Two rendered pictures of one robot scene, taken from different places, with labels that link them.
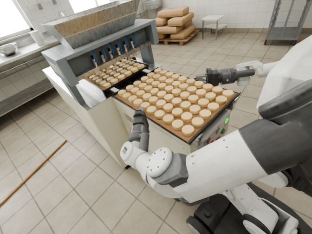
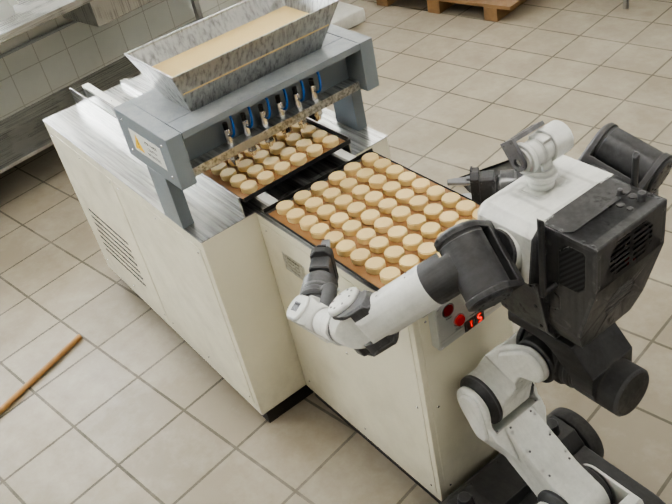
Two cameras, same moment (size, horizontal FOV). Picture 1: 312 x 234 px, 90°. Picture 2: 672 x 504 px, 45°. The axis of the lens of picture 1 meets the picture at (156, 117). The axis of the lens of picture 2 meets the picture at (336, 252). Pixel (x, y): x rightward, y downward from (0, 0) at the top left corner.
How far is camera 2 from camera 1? 1.28 m
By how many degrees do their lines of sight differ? 6
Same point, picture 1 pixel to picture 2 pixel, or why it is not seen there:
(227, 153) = (403, 282)
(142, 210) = not seen: outside the picture
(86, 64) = (210, 139)
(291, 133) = (444, 262)
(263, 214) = (573, 487)
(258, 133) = (427, 263)
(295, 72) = (485, 210)
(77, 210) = not seen: outside the picture
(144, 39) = (342, 75)
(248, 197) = (545, 451)
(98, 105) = (226, 231)
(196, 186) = (376, 316)
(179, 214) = not seen: outside the picture
